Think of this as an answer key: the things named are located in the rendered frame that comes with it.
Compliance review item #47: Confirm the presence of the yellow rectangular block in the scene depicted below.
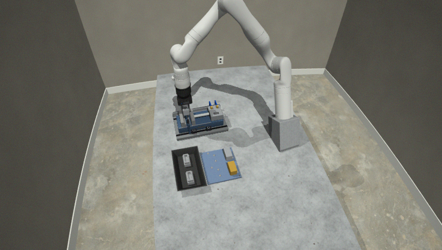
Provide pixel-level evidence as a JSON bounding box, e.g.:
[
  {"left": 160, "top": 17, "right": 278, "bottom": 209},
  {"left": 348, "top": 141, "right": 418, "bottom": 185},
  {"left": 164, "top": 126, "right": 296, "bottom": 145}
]
[{"left": 227, "top": 161, "right": 237, "bottom": 175}]

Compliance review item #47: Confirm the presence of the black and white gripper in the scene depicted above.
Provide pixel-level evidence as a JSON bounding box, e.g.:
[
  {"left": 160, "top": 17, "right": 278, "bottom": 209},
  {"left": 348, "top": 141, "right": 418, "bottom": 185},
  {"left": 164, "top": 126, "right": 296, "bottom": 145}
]
[{"left": 175, "top": 77, "right": 192, "bottom": 110}]

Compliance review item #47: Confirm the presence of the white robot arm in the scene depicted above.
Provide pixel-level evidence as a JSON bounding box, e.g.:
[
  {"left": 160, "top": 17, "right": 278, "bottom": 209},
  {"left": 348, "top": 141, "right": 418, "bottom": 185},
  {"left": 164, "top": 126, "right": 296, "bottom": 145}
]
[{"left": 170, "top": 0, "right": 293, "bottom": 120}]

